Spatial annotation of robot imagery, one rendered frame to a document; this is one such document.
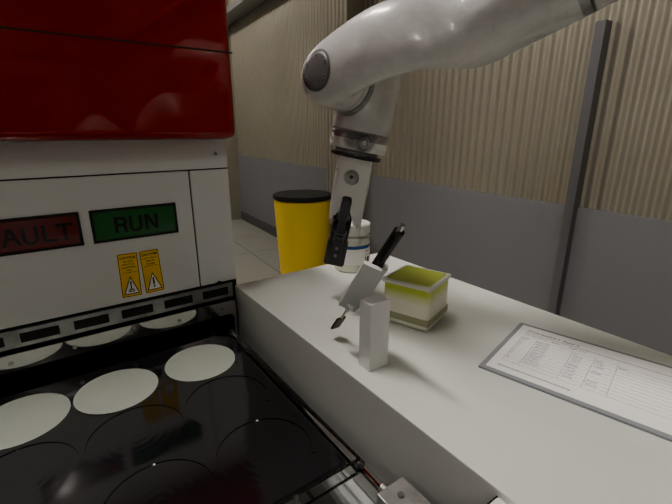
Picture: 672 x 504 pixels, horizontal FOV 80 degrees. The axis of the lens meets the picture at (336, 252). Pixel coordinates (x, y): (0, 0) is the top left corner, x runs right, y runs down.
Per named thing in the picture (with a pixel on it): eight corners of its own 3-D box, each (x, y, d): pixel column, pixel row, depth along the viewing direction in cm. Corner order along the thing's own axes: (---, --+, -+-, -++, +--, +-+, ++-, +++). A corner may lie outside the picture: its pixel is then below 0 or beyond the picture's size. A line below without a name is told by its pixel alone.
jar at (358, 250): (327, 266, 82) (327, 221, 79) (354, 260, 86) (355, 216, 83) (348, 276, 77) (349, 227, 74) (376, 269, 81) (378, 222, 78)
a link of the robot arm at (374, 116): (363, 133, 52) (399, 140, 59) (386, 20, 48) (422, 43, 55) (316, 123, 57) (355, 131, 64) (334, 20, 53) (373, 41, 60)
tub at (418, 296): (380, 320, 59) (381, 276, 57) (403, 303, 65) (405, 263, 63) (427, 335, 55) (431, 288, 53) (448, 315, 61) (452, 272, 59)
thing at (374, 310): (336, 352, 51) (336, 251, 47) (360, 343, 53) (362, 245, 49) (368, 375, 46) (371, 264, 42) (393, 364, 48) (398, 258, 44)
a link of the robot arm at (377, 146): (391, 139, 54) (385, 161, 55) (386, 138, 62) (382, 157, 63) (330, 126, 54) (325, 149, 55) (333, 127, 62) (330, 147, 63)
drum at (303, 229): (343, 284, 334) (343, 195, 312) (292, 296, 310) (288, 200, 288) (315, 268, 372) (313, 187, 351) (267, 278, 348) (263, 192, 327)
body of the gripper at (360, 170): (384, 154, 54) (366, 233, 57) (380, 151, 64) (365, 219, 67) (330, 143, 54) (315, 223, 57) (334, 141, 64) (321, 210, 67)
